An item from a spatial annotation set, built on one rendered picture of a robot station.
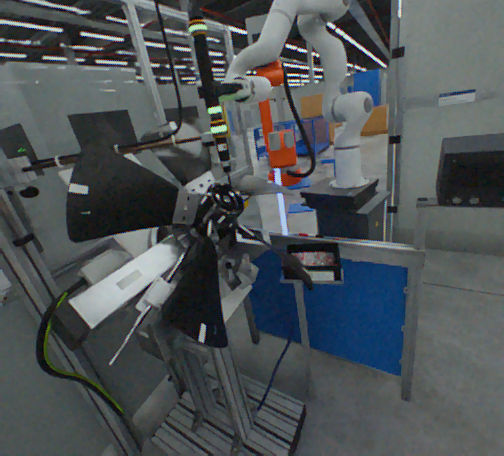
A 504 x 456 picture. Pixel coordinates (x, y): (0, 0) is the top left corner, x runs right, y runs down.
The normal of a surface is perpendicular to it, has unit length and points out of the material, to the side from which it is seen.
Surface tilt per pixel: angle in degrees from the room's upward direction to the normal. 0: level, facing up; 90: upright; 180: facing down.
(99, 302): 50
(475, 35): 90
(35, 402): 90
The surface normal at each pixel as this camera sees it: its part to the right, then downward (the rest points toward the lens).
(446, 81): -0.49, 0.38
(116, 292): 0.55, -0.56
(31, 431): 0.86, 0.04
